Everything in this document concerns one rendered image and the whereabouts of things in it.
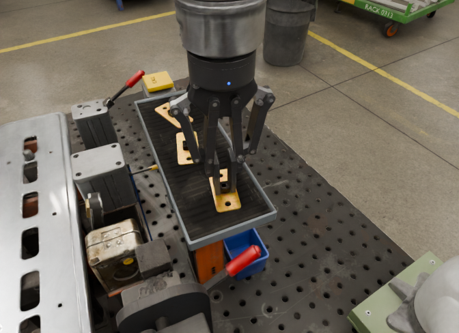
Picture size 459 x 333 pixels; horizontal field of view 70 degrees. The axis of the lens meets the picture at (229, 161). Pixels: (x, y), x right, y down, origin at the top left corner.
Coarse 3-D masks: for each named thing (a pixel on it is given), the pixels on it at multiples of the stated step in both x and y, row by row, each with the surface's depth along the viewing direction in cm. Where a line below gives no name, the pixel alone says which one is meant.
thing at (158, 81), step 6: (162, 72) 78; (144, 78) 76; (150, 78) 76; (156, 78) 76; (162, 78) 76; (168, 78) 76; (150, 84) 74; (156, 84) 74; (162, 84) 74; (168, 84) 74; (150, 90) 74; (156, 90) 74
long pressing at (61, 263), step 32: (0, 128) 88; (32, 128) 88; (64, 128) 88; (0, 160) 80; (32, 160) 80; (64, 160) 79; (0, 192) 72; (64, 192) 72; (0, 224) 67; (32, 224) 67; (64, 224) 67; (0, 256) 62; (64, 256) 62; (0, 288) 57; (64, 288) 57; (0, 320) 54; (64, 320) 54
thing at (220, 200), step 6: (222, 174) 55; (210, 180) 53; (222, 180) 53; (222, 186) 52; (228, 186) 51; (222, 192) 51; (228, 192) 52; (234, 192) 52; (216, 198) 51; (222, 198) 51; (228, 198) 51; (234, 198) 51; (216, 204) 50; (222, 204) 50; (234, 204) 50; (240, 204) 50; (222, 210) 49; (228, 210) 49
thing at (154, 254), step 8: (160, 240) 53; (136, 248) 52; (144, 248) 52; (152, 248) 52; (160, 248) 52; (136, 256) 51; (144, 256) 51; (152, 256) 51; (160, 256) 51; (168, 256) 51; (144, 264) 50; (152, 264) 50; (160, 264) 50; (168, 264) 51; (144, 272) 49; (152, 272) 50; (160, 272) 51; (144, 280) 51
